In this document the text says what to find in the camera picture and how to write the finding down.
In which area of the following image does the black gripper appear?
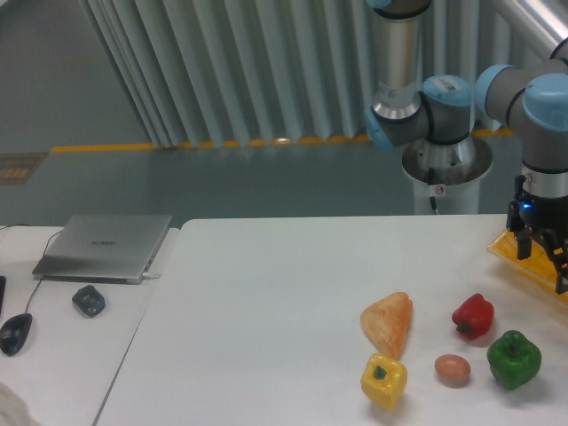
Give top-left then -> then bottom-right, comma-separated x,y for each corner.
506,173 -> 567,295

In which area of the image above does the triangular orange bread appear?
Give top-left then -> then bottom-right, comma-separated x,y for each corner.
360,292 -> 414,360

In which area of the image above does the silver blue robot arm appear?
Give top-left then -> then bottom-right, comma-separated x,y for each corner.
365,1 -> 567,294

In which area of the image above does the yellow plastic basket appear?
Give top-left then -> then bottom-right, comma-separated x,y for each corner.
487,231 -> 567,303

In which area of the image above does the red bell pepper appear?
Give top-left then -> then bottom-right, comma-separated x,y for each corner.
451,293 -> 494,340

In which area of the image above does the green bell pepper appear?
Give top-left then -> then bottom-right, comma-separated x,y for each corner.
486,330 -> 542,391

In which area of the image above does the brown egg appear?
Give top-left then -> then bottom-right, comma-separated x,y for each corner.
434,354 -> 471,387

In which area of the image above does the yellow bell pepper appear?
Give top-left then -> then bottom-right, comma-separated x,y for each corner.
360,352 -> 407,411

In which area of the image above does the silver laptop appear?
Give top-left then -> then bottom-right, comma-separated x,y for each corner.
32,215 -> 172,284

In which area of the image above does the black power adapter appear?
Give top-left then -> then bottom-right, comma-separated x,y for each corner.
72,285 -> 106,318

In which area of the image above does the black computer mouse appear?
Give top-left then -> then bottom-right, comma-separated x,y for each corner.
0,312 -> 33,357

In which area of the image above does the black phone edge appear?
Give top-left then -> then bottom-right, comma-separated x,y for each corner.
0,275 -> 7,317

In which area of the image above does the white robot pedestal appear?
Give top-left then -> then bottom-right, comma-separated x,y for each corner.
402,136 -> 493,216

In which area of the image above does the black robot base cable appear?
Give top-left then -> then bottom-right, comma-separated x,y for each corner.
427,167 -> 441,216

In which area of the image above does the black mouse cable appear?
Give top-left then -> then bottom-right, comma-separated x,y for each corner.
0,224 -> 66,317

